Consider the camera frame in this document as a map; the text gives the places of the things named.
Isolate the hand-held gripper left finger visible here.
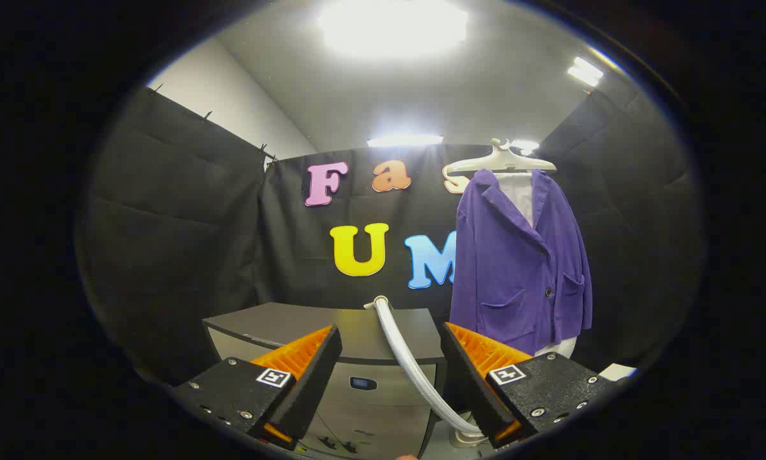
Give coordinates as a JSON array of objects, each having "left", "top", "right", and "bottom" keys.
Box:
[{"left": 172, "top": 324, "right": 344, "bottom": 451}]

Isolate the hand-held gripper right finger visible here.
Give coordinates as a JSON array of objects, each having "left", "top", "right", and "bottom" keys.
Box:
[{"left": 439, "top": 321, "right": 613, "bottom": 449}]

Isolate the purple corduroy jacket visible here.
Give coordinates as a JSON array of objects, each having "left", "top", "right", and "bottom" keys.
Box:
[{"left": 449, "top": 168, "right": 593, "bottom": 357}]

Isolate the white shirt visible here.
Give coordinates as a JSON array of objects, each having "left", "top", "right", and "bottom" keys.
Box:
[{"left": 494, "top": 171, "right": 578, "bottom": 358}]

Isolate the white garment steamer base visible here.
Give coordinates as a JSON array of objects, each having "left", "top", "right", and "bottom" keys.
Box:
[{"left": 450, "top": 429, "right": 489, "bottom": 448}]

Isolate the white plastic clothes hanger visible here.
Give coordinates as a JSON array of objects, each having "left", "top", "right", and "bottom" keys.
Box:
[{"left": 447, "top": 137, "right": 557, "bottom": 174}]

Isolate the black backdrop cloth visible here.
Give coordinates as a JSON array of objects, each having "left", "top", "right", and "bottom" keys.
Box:
[
  {"left": 258, "top": 144, "right": 473, "bottom": 314},
  {"left": 76, "top": 86, "right": 275, "bottom": 384},
  {"left": 536, "top": 86, "right": 706, "bottom": 371}
]

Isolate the white paper sheet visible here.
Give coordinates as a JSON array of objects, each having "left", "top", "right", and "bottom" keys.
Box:
[{"left": 599, "top": 363, "right": 638, "bottom": 382}]

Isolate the long strip ceiling light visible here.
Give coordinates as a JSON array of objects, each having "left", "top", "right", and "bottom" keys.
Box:
[{"left": 367, "top": 133, "right": 444, "bottom": 148}]

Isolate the square ceiling light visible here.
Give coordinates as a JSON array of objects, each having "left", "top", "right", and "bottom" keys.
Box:
[{"left": 567, "top": 56, "right": 604, "bottom": 88}]

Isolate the large round ceiling light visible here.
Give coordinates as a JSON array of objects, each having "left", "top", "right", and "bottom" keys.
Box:
[{"left": 319, "top": 0, "right": 470, "bottom": 58}]

